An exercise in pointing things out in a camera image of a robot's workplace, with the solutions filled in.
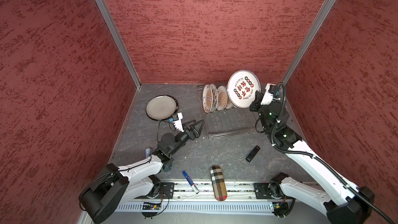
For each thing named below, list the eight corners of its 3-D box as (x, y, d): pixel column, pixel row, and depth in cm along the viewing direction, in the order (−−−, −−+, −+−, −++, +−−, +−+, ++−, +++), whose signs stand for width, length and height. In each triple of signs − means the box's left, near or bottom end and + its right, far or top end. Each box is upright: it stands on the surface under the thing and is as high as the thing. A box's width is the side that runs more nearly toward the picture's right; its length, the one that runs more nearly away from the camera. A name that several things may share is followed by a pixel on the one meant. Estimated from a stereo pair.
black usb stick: (245, 159, 87) (246, 156, 84) (254, 147, 91) (256, 144, 88) (249, 163, 85) (251, 160, 82) (258, 150, 90) (260, 148, 87)
